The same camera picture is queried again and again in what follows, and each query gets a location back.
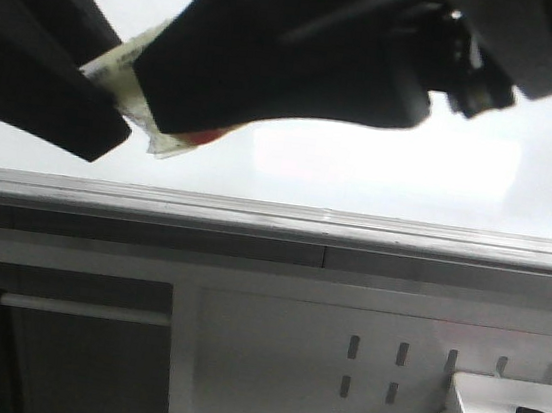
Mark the white whiteboard with grey frame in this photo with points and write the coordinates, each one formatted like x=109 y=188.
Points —
x=483 y=186

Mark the white perforated metal stand panel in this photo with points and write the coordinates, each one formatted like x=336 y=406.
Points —
x=255 y=337

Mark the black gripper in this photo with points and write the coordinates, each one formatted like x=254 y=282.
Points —
x=476 y=52

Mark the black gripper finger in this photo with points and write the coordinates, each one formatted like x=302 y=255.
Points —
x=228 y=62
x=43 y=45

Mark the white whiteboard marker with tape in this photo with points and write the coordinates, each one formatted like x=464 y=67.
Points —
x=113 y=72

